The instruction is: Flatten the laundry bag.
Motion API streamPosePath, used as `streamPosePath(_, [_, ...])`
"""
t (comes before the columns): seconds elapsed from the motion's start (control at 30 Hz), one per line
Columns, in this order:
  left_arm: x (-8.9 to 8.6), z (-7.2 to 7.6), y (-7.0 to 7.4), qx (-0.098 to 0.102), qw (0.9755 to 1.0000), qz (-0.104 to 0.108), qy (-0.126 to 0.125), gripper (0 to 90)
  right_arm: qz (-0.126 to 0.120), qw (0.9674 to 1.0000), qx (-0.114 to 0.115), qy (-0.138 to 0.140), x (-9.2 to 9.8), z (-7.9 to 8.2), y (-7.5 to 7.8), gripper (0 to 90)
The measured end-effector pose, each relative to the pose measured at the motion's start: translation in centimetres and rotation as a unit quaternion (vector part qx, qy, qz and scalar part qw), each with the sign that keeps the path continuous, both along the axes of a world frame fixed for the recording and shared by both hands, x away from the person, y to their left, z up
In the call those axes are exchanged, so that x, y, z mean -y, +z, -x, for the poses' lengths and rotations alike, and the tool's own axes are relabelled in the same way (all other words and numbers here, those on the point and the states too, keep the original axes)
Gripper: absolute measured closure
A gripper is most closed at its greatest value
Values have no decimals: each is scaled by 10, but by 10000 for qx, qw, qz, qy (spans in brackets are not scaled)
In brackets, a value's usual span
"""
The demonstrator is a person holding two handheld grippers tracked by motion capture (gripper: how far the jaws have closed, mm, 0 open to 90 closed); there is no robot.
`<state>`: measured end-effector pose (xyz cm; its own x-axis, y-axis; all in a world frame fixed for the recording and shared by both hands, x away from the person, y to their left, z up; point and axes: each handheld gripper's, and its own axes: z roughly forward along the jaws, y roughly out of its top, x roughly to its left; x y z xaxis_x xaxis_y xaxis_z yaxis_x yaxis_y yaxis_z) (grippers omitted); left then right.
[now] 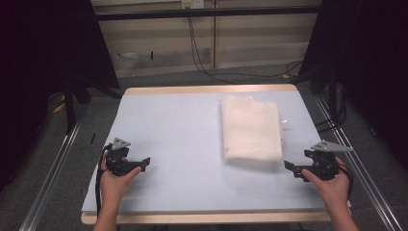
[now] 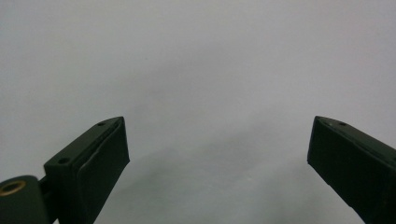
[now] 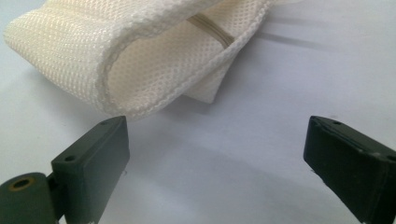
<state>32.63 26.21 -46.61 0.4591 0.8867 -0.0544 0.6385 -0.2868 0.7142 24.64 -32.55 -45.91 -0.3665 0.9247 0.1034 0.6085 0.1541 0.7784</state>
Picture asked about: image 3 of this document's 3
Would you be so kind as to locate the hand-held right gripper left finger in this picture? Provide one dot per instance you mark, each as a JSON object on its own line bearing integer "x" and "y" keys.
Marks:
{"x": 93, "y": 161}

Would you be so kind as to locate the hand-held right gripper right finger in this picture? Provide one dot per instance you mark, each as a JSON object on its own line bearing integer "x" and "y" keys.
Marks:
{"x": 355, "y": 168}

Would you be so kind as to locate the white cloth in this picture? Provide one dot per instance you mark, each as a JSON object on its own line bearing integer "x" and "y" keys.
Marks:
{"x": 146, "y": 74}

